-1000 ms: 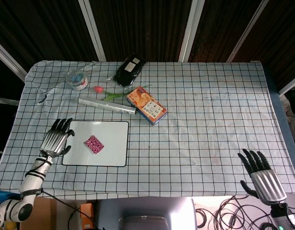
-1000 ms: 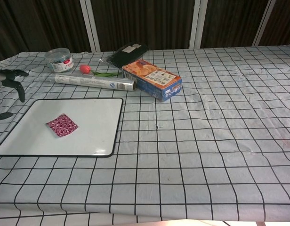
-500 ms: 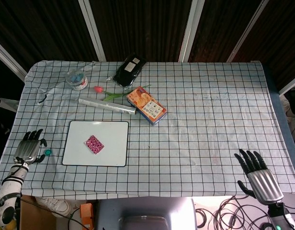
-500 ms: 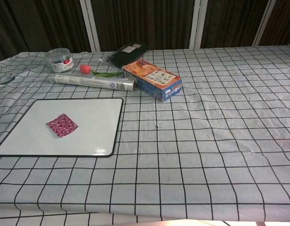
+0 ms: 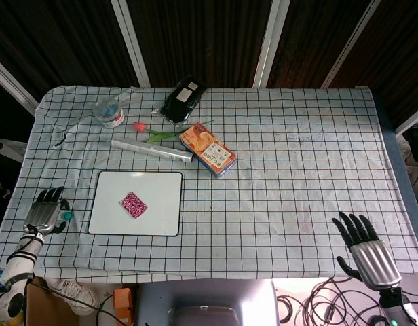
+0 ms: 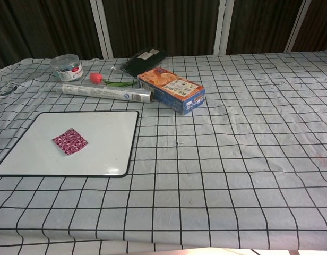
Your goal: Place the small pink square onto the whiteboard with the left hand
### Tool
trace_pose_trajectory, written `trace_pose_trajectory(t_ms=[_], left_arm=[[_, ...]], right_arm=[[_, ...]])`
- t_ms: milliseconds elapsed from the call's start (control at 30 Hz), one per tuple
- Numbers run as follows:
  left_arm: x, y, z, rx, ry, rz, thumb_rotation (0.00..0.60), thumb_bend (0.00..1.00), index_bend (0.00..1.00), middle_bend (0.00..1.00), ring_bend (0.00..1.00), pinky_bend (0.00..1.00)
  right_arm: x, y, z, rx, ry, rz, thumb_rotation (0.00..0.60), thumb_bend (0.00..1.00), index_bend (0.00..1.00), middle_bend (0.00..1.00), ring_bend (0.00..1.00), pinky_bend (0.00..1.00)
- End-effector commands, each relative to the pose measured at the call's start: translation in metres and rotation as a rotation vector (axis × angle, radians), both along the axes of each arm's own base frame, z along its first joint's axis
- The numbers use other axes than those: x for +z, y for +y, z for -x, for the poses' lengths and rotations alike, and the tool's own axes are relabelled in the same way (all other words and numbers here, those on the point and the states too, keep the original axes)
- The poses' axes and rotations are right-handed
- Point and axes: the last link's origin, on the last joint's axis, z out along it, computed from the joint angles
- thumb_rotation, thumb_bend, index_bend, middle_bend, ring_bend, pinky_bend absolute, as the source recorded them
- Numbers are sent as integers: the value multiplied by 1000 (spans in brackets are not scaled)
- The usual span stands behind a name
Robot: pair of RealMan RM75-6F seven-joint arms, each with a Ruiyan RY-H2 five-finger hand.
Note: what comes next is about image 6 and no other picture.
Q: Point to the red patterned square cloth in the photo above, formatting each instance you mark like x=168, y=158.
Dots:
x=70, y=142

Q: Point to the white board with black frame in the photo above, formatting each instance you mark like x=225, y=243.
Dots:
x=105, y=148

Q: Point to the orange blue cracker box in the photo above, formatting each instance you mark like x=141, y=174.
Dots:
x=174, y=89

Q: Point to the black plastic package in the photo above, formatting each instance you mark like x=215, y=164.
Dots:
x=143, y=62

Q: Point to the silver foil wrap roll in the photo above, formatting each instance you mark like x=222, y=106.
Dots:
x=105, y=92

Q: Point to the white black-grid tablecloth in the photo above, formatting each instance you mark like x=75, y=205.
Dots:
x=232, y=159

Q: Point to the pink artificial tulip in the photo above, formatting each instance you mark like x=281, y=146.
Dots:
x=97, y=77

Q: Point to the dark brown curtain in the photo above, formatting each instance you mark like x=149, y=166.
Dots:
x=163, y=24

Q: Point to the clear plastic tub with lid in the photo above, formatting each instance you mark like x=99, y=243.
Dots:
x=68, y=67

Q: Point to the white single frame post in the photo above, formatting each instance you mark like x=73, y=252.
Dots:
x=223, y=26

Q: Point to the white double frame post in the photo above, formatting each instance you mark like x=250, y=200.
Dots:
x=101, y=26

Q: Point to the white slanted frame post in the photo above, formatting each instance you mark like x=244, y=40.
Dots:
x=297, y=26

